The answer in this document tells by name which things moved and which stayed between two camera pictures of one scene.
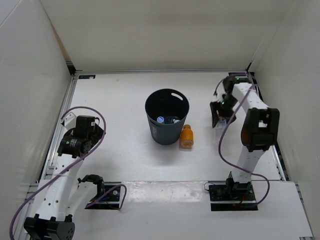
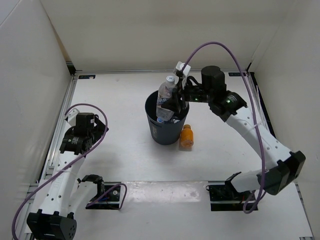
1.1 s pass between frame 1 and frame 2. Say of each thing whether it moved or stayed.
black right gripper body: moved
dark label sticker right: stayed
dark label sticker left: stayed
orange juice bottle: stayed
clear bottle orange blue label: moved
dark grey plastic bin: stayed
